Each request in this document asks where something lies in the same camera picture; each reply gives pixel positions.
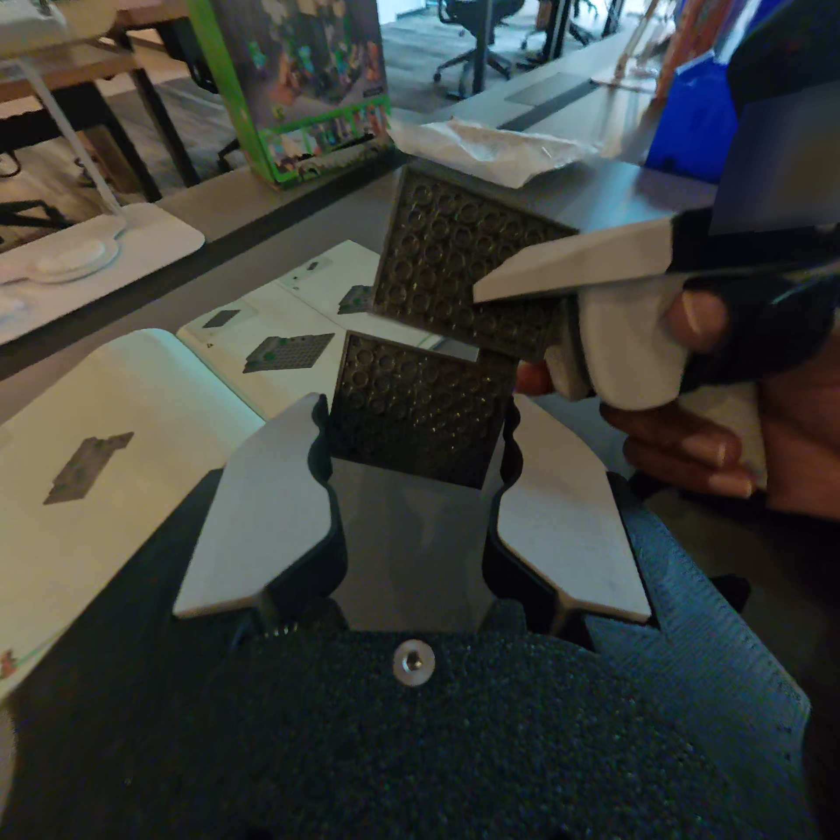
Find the open instruction booklet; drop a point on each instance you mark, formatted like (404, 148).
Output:
(131, 407)

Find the orange box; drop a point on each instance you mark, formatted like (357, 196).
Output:
(689, 33)

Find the green toy set box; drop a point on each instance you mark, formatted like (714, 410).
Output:
(295, 85)

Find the grey desk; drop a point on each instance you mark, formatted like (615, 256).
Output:
(630, 197)

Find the wooden easel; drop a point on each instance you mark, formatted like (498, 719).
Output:
(636, 39)

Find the grey brick plate assembly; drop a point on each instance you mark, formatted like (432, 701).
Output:
(420, 413)

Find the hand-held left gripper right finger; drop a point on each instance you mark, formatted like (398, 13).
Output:
(571, 525)

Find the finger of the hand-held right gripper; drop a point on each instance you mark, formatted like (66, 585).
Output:
(568, 367)
(590, 262)

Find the black office chair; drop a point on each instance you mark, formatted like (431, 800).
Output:
(479, 39)
(571, 26)

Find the white lamp base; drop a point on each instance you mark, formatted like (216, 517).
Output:
(151, 243)

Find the dark grey studded brick plate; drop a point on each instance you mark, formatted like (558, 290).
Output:
(453, 249)

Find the person's right hand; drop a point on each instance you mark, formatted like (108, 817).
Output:
(689, 446)

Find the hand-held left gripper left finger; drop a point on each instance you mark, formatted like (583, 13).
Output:
(262, 518)

